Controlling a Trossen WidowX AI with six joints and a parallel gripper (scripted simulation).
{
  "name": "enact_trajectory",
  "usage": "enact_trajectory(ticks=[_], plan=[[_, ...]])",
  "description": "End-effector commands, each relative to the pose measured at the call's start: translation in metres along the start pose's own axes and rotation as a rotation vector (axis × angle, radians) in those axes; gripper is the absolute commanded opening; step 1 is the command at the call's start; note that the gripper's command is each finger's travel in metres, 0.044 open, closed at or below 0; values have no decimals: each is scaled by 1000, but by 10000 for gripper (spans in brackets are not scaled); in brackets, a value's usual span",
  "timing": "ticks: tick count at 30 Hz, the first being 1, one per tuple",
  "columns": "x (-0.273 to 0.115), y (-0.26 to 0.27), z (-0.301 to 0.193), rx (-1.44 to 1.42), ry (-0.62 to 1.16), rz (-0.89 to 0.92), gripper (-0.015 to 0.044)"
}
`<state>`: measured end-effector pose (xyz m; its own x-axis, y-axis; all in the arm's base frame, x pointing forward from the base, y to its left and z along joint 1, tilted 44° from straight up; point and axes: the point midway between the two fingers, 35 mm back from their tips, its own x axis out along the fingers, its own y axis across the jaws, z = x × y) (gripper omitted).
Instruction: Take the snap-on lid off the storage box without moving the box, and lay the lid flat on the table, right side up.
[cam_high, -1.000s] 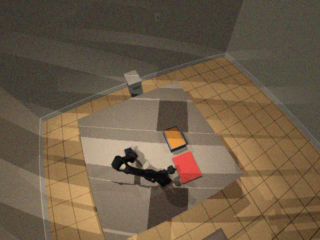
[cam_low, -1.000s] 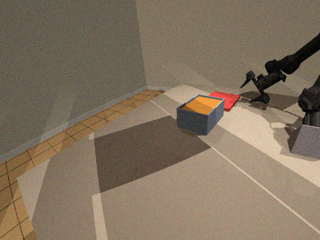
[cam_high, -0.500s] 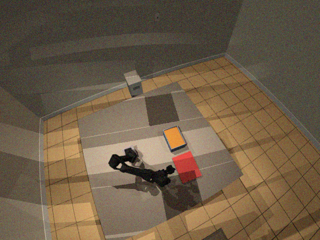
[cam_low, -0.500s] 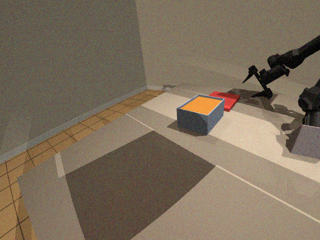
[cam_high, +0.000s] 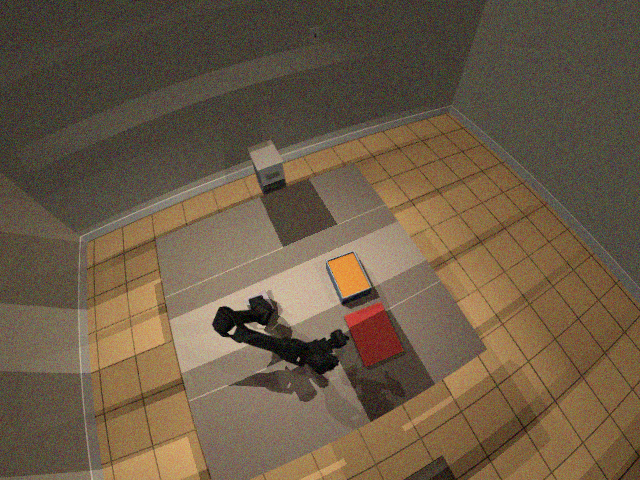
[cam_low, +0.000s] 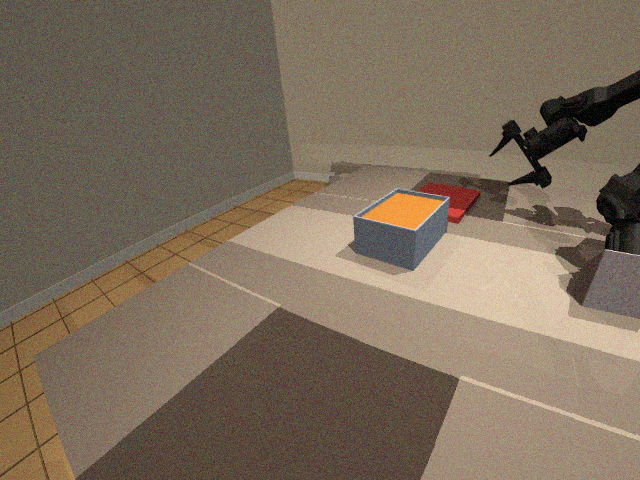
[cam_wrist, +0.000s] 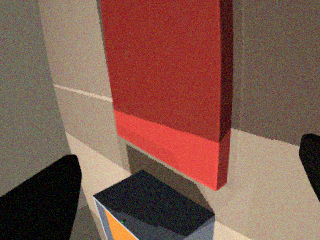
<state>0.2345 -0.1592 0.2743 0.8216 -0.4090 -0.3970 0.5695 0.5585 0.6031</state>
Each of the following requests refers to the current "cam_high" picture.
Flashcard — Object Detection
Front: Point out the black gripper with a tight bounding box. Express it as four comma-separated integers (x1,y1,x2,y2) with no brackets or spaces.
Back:
312,330,349,355

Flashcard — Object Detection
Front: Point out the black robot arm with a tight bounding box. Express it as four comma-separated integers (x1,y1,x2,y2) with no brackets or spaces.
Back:
212,295,339,375

